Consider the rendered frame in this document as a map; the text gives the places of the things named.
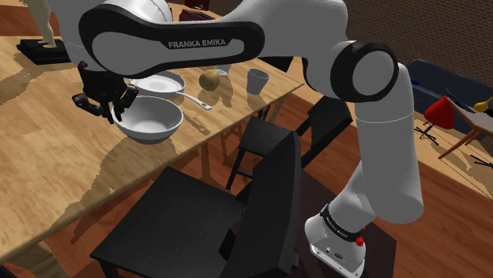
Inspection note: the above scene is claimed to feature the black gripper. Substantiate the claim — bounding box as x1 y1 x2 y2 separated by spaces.
71 61 140 125

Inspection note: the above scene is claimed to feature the white bowl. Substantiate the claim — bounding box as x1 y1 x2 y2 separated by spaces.
111 95 185 145

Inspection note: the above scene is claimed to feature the white frying pan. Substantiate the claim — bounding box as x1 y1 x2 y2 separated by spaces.
129 70 213 112

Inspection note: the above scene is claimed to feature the wooden dining table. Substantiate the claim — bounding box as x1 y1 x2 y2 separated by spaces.
0 2 306 278

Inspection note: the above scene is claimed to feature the beige figure on black base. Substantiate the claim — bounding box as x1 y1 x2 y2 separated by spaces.
16 0 73 66

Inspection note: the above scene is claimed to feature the brown potato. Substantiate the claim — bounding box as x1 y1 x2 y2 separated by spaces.
198 69 222 92

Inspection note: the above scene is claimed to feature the black chair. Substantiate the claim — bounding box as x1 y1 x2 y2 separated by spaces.
89 130 303 278
224 96 354 190

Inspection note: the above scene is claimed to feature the dark blue sofa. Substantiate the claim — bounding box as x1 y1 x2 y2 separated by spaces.
405 58 493 141

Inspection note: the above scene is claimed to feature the red swivel chair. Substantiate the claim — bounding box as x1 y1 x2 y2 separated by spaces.
413 95 456 146

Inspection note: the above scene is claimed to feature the small wooden-legged desk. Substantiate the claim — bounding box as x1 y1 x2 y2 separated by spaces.
438 87 493 160

